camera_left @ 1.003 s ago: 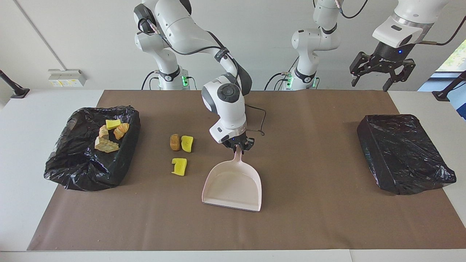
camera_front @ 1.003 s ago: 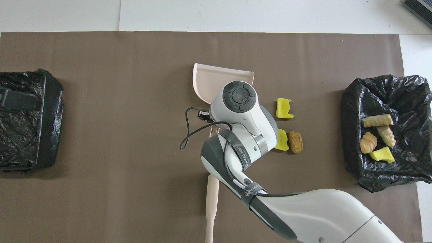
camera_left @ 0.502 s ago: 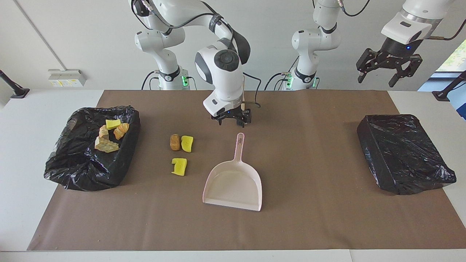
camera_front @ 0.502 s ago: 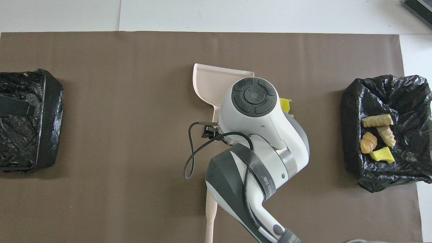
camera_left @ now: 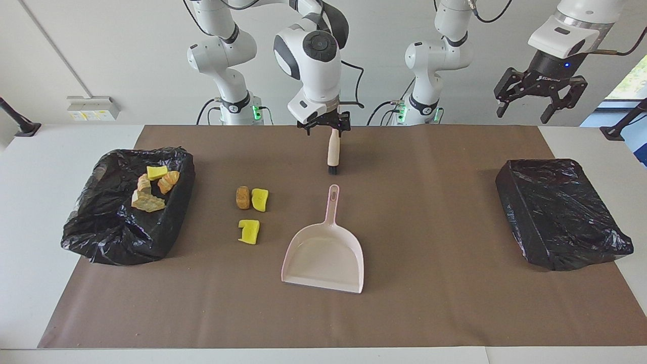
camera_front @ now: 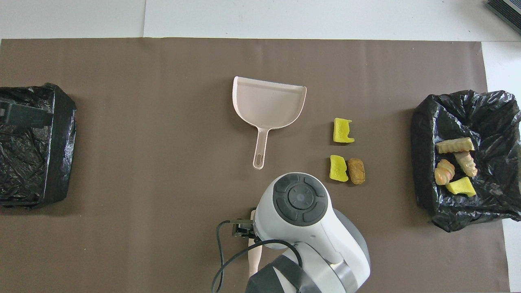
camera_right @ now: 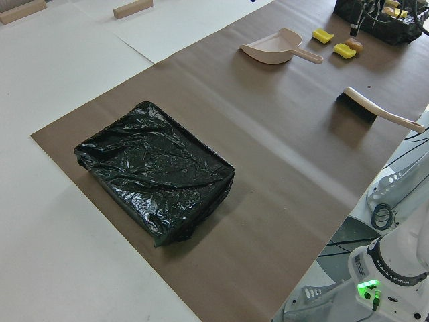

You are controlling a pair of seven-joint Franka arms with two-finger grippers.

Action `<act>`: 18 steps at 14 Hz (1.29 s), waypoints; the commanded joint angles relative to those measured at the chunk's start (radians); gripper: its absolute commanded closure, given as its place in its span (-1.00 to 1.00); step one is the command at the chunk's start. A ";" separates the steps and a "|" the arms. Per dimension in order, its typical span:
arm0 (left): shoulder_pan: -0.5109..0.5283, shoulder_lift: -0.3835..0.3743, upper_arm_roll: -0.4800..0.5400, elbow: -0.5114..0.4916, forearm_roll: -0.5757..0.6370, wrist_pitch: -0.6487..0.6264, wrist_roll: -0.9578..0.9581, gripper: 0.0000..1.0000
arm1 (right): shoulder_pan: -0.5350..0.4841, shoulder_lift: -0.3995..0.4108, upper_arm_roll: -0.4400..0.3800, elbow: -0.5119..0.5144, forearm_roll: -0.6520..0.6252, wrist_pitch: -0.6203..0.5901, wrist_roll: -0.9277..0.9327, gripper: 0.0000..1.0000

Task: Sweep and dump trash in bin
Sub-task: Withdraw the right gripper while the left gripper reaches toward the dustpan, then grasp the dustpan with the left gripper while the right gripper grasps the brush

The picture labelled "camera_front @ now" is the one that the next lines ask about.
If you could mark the pale ridged foam chunk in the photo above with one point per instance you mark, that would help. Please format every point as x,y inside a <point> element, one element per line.
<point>455,145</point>
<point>467,163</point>

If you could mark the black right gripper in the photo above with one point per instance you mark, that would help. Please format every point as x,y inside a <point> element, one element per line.
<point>243,228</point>

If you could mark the beige plastic dustpan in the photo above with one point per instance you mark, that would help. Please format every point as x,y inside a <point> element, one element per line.
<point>268,101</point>

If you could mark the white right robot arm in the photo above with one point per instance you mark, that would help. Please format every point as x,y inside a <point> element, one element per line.
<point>309,228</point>

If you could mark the brown paper table mat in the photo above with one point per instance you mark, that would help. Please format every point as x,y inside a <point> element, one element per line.
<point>163,81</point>

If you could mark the yellow sponge piece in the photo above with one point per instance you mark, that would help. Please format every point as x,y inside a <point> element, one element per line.
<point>462,187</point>
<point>338,169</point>
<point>341,132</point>

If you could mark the orange striped toy croissant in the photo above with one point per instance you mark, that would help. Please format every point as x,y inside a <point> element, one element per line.
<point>443,173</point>

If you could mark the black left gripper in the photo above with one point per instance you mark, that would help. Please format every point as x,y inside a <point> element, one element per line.
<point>24,116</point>

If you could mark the beige hand brush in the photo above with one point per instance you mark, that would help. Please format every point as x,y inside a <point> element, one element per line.
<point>255,260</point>

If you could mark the dark ribbed device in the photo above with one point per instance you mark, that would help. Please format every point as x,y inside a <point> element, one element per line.
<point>508,10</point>

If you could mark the brown toy potato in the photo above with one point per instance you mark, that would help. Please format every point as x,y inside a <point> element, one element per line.
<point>356,171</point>

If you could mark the bin with black bag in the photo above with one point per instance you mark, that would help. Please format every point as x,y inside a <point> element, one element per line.
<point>40,171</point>
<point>427,142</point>

